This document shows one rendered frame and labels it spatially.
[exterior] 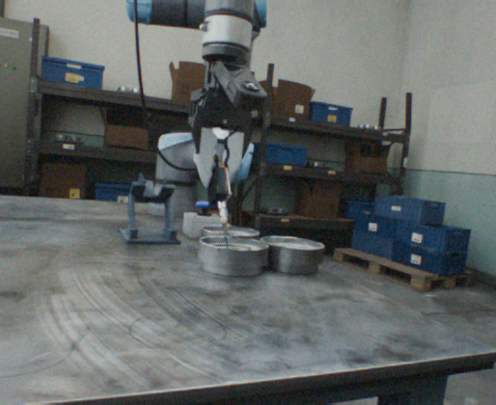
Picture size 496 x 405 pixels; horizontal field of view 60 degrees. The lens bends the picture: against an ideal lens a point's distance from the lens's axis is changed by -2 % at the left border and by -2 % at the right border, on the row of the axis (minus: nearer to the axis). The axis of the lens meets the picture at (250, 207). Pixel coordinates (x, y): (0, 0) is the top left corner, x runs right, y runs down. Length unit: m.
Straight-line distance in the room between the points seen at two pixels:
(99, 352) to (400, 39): 6.15
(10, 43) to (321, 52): 3.35
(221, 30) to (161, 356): 0.48
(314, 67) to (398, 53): 1.29
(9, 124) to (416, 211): 3.85
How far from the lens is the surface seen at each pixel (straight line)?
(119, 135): 4.16
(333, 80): 5.64
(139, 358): 0.37
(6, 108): 4.47
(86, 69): 4.23
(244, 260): 0.62
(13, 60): 4.52
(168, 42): 4.91
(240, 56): 0.69
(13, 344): 0.40
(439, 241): 4.28
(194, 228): 0.89
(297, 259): 0.67
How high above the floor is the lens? 0.96
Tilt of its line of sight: 5 degrees down
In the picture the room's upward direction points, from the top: 6 degrees clockwise
